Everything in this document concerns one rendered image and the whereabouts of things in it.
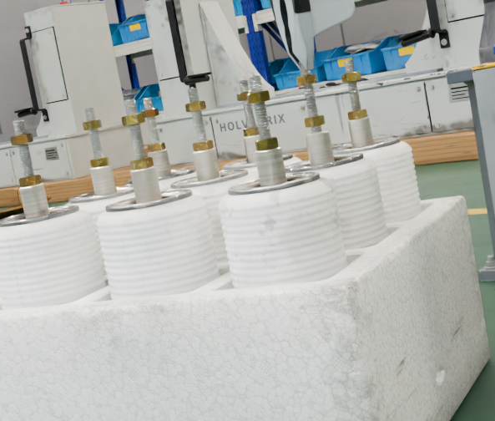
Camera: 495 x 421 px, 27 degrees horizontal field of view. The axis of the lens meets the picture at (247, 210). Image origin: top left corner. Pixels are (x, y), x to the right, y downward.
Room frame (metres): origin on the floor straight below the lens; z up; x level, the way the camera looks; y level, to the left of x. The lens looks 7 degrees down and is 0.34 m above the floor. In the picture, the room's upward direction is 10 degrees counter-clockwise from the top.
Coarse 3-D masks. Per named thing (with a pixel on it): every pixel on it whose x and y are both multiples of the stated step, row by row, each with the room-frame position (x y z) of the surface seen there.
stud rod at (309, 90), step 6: (300, 66) 0.95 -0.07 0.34; (300, 72) 0.95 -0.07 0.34; (306, 72) 0.95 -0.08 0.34; (312, 84) 0.95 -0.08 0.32; (306, 90) 0.95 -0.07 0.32; (312, 90) 0.95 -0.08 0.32; (306, 96) 0.95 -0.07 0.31; (312, 96) 0.95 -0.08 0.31; (306, 102) 0.95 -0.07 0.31; (312, 102) 0.95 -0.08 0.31; (312, 108) 0.95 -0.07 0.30; (312, 114) 0.95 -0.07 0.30; (318, 126) 0.95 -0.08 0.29; (312, 132) 0.95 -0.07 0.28; (318, 132) 0.95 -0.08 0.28
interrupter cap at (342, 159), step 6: (336, 156) 0.97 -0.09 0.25; (342, 156) 0.96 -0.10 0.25; (348, 156) 0.95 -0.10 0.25; (354, 156) 0.93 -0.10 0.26; (360, 156) 0.93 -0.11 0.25; (300, 162) 0.98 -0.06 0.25; (306, 162) 0.97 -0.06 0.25; (330, 162) 0.91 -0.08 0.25; (336, 162) 0.91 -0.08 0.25; (342, 162) 0.92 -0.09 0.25; (348, 162) 0.92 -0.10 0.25; (288, 168) 0.94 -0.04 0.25; (294, 168) 0.93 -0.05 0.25; (300, 168) 0.92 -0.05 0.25; (306, 168) 0.92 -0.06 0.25; (312, 168) 0.91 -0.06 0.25; (318, 168) 0.91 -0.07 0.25; (324, 168) 0.91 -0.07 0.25
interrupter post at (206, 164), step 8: (200, 152) 0.99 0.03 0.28; (208, 152) 0.99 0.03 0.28; (200, 160) 0.99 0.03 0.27; (208, 160) 0.99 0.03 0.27; (216, 160) 1.00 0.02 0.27; (200, 168) 0.99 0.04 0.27; (208, 168) 0.99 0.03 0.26; (216, 168) 1.00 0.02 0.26; (200, 176) 0.99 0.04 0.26; (208, 176) 0.99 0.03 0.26; (216, 176) 0.99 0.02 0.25
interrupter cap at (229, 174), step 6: (222, 174) 1.02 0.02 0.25; (228, 174) 1.01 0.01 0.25; (234, 174) 0.99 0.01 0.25; (240, 174) 0.98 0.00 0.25; (246, 174) 0.99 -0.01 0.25; (180, 180) 1.02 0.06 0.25; (186, 180) 1.01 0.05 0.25; (192, 180) 1.01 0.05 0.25; (204, 180) 0.97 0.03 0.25; (210, 180) 0.96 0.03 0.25; (216, 180) 0.96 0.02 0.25; (222, 180) 0.97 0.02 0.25; (174, 186) 0.98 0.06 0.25; (180, 186) 0.97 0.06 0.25; (186, 186) 0.97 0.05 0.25; (192, 186) 0.97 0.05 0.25
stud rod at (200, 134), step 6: (192, 90) 1.00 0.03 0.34; (192, 96) 1.00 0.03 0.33; (198, 96) 1.00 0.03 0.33; (192, 102) 1.00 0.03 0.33; (192, 114) 1.00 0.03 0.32; (198, 114) 1.00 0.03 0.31; (198, 120) 1.00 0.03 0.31; (198, 126) 1.00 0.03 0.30; (198, 132) 1.00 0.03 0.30; (204, 132) 1.00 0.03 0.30; (198, 138) 1.00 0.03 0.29; (204, 138) 1.00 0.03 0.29
